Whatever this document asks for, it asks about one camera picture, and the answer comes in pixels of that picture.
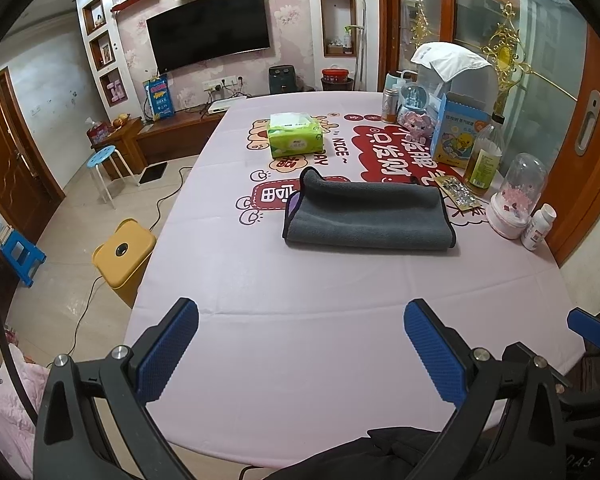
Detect blue folding step stool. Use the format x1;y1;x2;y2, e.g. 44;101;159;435
1;228;47;288

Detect dark air fryer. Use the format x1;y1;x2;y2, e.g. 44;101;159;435
268;64;292;95

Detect gold door ornament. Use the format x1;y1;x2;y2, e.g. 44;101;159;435
482;2;531;81

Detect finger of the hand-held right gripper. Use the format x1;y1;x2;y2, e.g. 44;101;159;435
567;307;600;352

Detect pink quilted blanket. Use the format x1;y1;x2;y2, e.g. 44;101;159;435
0;342;48;480

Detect white pill bottle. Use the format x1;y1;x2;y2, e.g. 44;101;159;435
521;203;557;252

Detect black floor cable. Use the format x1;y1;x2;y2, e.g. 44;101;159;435
47;167;196;366

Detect white water dispenser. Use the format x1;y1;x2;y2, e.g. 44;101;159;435
415;52;498;111

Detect wooden television cabinet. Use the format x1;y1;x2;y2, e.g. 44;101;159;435
91;110;226;181

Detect white cloth cover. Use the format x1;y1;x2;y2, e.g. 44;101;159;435
411;42;493;83

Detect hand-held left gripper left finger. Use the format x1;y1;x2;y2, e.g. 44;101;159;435
32;297;201;480

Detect yellow plastic stool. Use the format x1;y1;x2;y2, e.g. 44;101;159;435
91;218;157;308

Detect mop handle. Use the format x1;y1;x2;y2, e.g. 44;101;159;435
356;0;370;92

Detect red lidded pot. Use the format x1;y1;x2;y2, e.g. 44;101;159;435
321;66;355;93

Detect blue round stool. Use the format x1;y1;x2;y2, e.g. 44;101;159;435
86;145;136;209

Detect grey towel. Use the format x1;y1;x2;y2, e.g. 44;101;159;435
281;166;457;251

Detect glass oil bottle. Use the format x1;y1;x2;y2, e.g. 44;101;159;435
462;113;506;197

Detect blue cartoon carton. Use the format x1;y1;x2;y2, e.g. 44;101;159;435
430;92;492;168

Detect glass dome pink base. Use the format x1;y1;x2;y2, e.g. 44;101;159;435
486;152;548;240

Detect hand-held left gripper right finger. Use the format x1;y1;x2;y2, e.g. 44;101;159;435
402;298;570;480

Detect snow globe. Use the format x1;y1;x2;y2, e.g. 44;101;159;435
399;83;431;111

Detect person's dark clothing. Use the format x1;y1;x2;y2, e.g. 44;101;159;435
260;427;461;480

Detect silver door handle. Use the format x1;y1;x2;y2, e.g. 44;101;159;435
575;91;600;156

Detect silver blister packs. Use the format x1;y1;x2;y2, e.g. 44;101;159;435
435;176;483;209

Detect black floor scale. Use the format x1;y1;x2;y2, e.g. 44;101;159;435
137;161;168;187

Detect pink plush ornament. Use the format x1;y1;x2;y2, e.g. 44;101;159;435
396;107;435;143

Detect white set-top box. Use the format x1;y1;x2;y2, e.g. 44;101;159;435
207;98;246;113

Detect red tissue box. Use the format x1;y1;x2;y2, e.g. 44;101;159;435
86;119;112;145

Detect black flat television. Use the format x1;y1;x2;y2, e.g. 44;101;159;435
145;0;272;73

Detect wooden room door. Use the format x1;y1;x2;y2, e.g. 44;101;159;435
0;71;63;221

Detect green tissue pack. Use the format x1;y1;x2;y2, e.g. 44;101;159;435
266;112;325;160

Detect blue printed box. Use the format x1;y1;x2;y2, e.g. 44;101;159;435
142;74;176;122

